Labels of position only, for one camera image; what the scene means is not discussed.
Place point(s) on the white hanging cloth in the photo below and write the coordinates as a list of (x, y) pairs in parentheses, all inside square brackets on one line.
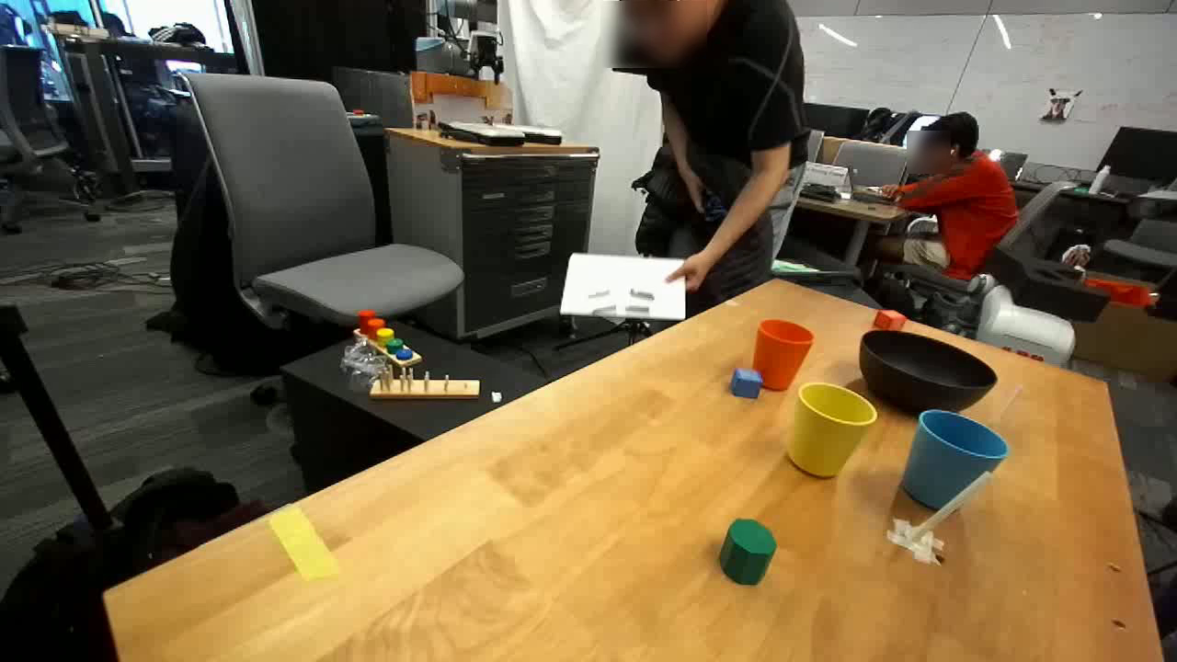
[(556, 76)]

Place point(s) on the blue plastic cup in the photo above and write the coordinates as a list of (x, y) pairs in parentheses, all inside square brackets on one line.
[(943, 471)]

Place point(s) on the black bowl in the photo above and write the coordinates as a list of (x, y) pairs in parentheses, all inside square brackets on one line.
[(919, 379)]

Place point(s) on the person in black shirt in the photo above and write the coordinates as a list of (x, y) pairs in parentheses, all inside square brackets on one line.
[(737, 87)]

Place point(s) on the black office chair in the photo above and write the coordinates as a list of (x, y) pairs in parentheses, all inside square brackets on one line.
[(30, 124)]

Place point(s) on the wooden open box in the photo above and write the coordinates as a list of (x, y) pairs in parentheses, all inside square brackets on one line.
[(456, 98)]

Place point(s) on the yellow plastic cup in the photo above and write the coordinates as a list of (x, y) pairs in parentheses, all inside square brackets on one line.
[(827, 441)]

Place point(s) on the gray laptop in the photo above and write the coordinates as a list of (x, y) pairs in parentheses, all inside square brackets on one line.
[(872, 167)]

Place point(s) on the black low table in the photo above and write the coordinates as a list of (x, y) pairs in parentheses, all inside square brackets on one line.
[(343, 429)]

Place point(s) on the black backpack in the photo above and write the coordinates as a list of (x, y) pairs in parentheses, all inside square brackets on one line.
[(75, 590)]

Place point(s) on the person in red shirt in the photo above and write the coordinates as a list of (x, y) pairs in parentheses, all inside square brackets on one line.
[(968, 207)]

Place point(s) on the orange plastic cup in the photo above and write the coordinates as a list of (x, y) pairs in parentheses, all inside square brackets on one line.
[(782, 359)]

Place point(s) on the black keyboard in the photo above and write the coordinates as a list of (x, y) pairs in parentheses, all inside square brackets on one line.
[(498, 129)]

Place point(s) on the white taped plastic stick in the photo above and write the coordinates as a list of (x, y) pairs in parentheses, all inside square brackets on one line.
[(918, 537)]

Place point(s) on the small orange block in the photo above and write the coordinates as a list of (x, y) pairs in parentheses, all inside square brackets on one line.
[(886, 320)]

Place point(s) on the wooden toy block bar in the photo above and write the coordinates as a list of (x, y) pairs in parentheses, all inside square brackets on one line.
[(423, 386)]

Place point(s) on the black tripod leg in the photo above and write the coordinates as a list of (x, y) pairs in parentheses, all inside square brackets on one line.
[(42, 417)]

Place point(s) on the colorful stacking toy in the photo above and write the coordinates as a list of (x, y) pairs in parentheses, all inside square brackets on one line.
[(387, 336)]

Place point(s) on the white rounded plastic object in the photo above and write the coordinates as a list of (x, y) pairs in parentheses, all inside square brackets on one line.
[(1024, 326)]

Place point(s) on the blue cube block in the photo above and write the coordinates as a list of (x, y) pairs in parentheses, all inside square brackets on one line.
[(743, 382)]

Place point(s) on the cardboard box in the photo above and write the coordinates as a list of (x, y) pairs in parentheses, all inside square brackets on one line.
[(1125, 342)]

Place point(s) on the crumpled clear plastic wrap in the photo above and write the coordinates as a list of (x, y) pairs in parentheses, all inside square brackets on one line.
[(360, 359)]

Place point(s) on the green cylinder block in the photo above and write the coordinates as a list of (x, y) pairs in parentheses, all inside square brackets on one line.
[(743, 554)]

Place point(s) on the gray padded office chair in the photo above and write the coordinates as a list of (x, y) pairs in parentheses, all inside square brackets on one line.
[(289, 172)]

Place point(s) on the gray metal cabinet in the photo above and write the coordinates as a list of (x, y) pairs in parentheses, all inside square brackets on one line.
[(516, 234)]

